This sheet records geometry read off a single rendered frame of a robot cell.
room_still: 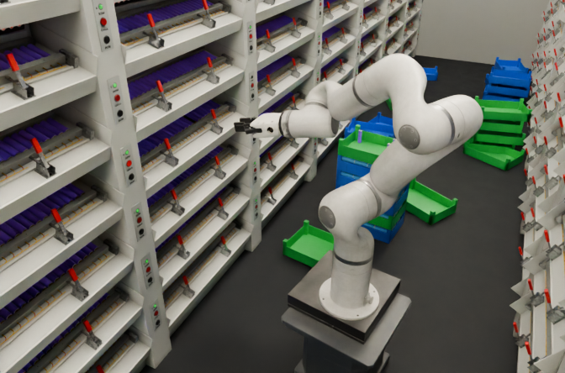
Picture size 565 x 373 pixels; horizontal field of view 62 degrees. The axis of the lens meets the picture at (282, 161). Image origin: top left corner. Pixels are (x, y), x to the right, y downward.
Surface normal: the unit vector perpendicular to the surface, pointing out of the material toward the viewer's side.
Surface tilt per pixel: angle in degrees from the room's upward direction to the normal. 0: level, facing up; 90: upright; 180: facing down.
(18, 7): 108
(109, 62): 90
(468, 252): 0
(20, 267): 18
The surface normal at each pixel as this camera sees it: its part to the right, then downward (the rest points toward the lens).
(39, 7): 0.85, 0.47
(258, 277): 0.00, -0.88
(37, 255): 0.28, -0.77
